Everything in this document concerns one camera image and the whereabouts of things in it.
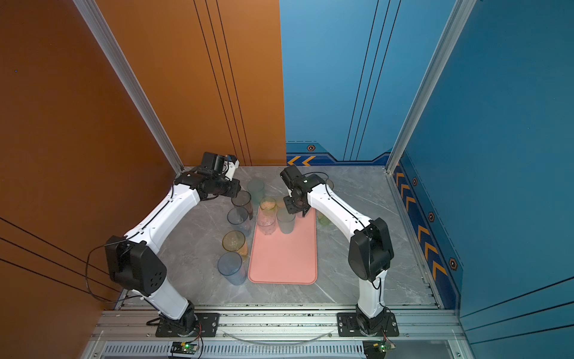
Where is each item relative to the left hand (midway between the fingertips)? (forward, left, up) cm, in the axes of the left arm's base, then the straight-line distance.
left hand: (239, 183), depth 86 cm
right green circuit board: (-50, -48, -21) cm, 73 cm away
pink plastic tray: (-22, -19, -21) cm, 35 cm away
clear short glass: (-6, -9, -18) cm, 21 cm away
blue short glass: (-8, +1, -14) cm, 16 cm away
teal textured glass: (-10, -18, -10) cm, 23 cm away
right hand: (-5, -22, -7) cm, 24 cm away
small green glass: (+2, -9, -16) cm, 19 cm away
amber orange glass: (-18, +1, -12) cm, 22 cm away
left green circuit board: (-50, +13, -22) cm, 57 cm away
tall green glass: (-4, -34, -20) cm, 40 cm away
